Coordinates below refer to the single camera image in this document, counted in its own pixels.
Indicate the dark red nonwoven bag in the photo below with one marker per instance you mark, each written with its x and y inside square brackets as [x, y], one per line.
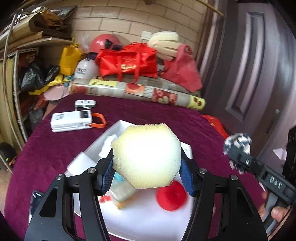
[182, 70]

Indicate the cream folded foam stack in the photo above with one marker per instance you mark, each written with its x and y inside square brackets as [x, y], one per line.
[165, 43]

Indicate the yellow plastic bag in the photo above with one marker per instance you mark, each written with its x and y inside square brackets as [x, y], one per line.
[69, 59]

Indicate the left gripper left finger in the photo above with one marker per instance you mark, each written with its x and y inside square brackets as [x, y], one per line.
[95, 182]

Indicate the grey panelled door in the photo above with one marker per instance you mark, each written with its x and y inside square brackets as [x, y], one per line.
[248, 72]

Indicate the red flat package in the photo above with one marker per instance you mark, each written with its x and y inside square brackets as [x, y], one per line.
[213, 121]

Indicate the pale yellow round sponge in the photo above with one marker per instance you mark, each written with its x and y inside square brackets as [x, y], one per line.
[148, 156]

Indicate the red plush apple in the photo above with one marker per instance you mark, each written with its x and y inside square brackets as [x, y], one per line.
[171, 197]

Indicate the fruit print rolled mat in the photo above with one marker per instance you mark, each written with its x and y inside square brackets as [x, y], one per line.
[135, 91]

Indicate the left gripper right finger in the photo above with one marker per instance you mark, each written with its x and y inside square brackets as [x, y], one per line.
[201, 185]

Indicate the shiny red tote bag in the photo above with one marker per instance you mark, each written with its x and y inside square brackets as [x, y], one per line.
[136, 59]

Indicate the pink round lid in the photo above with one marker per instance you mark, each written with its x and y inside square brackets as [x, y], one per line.
[56, 93]

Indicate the magenta plush table cloth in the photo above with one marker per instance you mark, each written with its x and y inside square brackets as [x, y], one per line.
[47, 154]

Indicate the metal storage shelf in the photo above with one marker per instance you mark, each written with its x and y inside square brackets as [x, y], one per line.
[25, 31]

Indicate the black plastic bag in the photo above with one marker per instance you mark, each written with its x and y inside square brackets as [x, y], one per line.
[35, 77]

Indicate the red helmet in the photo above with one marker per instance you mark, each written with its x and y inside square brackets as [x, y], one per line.
[105, 41]

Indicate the white plastic jar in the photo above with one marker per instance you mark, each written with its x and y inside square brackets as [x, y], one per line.
[86, 69]

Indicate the black white patterned scrunchie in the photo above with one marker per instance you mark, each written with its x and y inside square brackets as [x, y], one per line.
[242, 141]

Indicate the person right hand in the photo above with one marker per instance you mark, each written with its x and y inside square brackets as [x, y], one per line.
[278, 213]

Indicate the small white power bank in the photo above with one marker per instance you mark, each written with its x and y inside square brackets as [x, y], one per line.
[86, 104]

